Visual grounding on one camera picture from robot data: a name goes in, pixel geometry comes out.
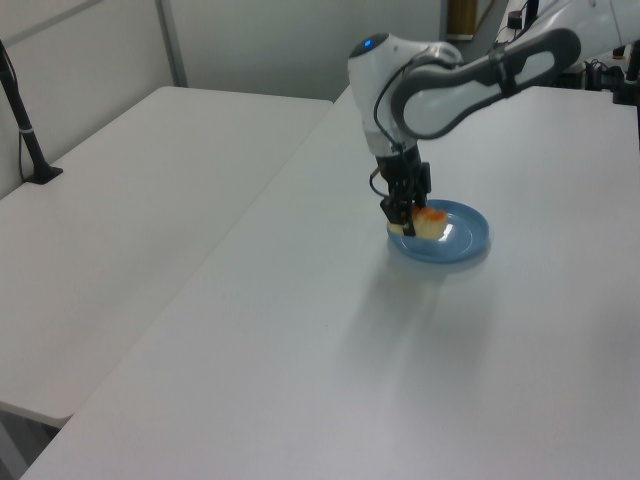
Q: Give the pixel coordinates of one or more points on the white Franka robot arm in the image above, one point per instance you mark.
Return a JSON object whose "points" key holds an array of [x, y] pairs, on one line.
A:
{"points": [[450, 100]]}

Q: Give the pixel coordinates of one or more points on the blue round plate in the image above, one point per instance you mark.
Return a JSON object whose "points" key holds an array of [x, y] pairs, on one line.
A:
{"points": [[462, 239]]}

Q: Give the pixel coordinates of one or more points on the wooden door panel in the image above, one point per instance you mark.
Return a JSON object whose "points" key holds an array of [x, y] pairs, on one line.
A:
{"points": [[467, 17]]}

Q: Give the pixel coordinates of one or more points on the black clamp mount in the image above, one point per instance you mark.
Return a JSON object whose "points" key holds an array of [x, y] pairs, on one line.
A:
{"points": [[626, 89]]}

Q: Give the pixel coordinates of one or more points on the black camera pole with base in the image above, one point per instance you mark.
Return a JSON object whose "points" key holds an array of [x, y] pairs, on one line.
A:
{"points": [[27, 140]]}

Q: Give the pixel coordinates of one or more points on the toy bread with orange glaze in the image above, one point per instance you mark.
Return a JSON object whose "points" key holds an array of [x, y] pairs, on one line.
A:
{"points": [[430, 225]]}

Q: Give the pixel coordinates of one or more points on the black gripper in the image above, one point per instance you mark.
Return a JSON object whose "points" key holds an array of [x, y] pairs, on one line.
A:
{"points": [[400, 172]]}

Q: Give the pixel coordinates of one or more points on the small black adapter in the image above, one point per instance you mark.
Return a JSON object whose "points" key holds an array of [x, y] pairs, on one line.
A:
{"points": [[514, 20]]}

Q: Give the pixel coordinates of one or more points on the grey partition post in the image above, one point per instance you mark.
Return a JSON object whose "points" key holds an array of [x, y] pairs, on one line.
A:
{"points": [[171, 45]]}

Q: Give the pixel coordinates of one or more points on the black equipment block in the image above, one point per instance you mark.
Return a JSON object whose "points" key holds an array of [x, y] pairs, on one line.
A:
{"points": [[592, 75]]}

